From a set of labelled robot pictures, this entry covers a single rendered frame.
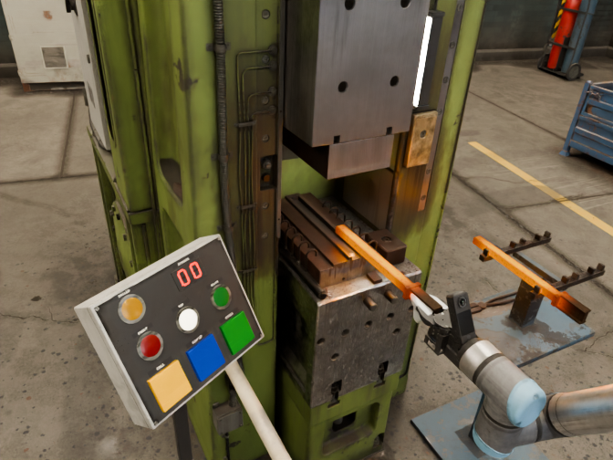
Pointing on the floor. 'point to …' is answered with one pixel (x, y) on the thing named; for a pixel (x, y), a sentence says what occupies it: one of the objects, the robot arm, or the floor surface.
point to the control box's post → (182, 433)
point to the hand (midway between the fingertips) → (417, 294)
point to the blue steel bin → (593, 122)
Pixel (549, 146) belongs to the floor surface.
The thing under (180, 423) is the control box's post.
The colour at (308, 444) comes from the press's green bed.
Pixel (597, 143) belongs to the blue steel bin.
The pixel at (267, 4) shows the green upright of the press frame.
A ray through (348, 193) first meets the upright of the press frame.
